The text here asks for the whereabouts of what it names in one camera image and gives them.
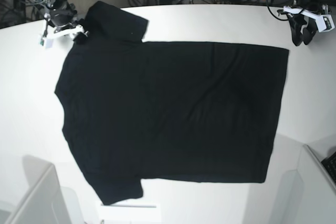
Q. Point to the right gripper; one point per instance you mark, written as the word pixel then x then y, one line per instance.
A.
pixel 63 17

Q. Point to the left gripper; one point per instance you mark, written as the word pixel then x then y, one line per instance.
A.
pixel 296 22

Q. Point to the black T-shirt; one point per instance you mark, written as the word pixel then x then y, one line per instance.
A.
pixel 189 111

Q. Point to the black keyboard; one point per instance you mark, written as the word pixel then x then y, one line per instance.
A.
pixel 329 164

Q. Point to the grey partition panel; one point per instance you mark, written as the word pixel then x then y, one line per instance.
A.
pixel 31 193

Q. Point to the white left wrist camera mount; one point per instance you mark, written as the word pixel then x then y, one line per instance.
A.
pixel 324 20

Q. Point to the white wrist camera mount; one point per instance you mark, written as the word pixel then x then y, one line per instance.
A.
pixel 324 20
pixel 49 35

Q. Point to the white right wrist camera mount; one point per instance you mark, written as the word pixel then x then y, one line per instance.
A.
pixel 49 35

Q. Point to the white table cable slot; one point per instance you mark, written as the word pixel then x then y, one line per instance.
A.
pixel 130 211

